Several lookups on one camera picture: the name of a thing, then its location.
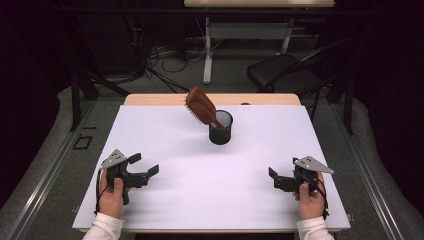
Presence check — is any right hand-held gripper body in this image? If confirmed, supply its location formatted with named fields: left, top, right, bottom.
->
left=273, top=155, right=335, bottom=197

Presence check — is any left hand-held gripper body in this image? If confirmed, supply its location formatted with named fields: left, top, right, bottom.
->
left=98, top=148, right=152, bottom=206

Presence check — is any black mesh cup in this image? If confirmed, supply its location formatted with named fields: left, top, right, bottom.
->
left=208, top=109, right=234, bottom=146

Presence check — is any brown wooden hairbrush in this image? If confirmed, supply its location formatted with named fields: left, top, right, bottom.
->
left=184, top=85, right=228, bottom=131

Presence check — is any person's right hand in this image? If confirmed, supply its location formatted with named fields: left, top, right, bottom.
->
left=292, top=171, right=329, bottom=221

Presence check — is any person's left hand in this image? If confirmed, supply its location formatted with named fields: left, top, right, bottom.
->
left=98, top=169, right=132, bottom=219

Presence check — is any white table sheet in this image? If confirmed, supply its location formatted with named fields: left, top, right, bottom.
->
left=72, top=104, right=352, bottom=231

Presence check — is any black metal stand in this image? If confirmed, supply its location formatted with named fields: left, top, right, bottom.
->
left=69, top=71, right=131, bottom=132
left=326, top=74, right=355, bottom=136

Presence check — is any black folding chair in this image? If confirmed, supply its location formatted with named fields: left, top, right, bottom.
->
left=246, top=37, right=353, bottom=121

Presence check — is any dark curtain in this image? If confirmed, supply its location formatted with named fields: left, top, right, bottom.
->
left=353, top=0, right=424, bottom=214
left=0, top=0, right=73, bottom=209

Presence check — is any white-legged wooden desk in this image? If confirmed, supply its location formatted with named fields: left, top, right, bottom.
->
left=183, top=0, right=336, bottom=85

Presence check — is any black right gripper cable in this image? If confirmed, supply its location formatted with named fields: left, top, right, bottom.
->
left=308, top=173, right=331, bottom=221

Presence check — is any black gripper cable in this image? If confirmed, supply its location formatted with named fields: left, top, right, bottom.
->
left=94, top=168, right=109, bottom=216
left=308, top=173, right=331, bottom=221

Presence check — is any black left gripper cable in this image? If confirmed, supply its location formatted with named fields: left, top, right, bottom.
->
left=94, top=168, right=109, bottom=216

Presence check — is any metal floor rail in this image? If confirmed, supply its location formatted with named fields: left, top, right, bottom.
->
left=328, top=101, right=406, bottom=240
left=4, top=99, right=98, bottom=240

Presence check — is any bundle of floor cables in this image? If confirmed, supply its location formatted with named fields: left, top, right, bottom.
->
left=126, top=16, right=221, bottom=94

